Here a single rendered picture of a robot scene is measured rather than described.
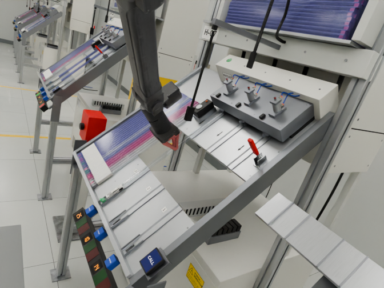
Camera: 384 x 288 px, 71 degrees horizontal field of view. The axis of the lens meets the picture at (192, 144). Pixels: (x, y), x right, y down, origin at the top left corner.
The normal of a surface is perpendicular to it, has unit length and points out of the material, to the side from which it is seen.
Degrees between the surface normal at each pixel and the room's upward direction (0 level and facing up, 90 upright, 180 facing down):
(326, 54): 90
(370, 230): 90
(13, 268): 0
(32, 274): 0
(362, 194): 90
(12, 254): 0
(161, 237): 43
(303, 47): 90
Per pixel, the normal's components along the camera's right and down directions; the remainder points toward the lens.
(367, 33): 0.52, 0.42
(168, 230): -0.34, -0.70
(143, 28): 0.62, 0.74
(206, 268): -0.80, -0.04
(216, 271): 0.28, -0.91
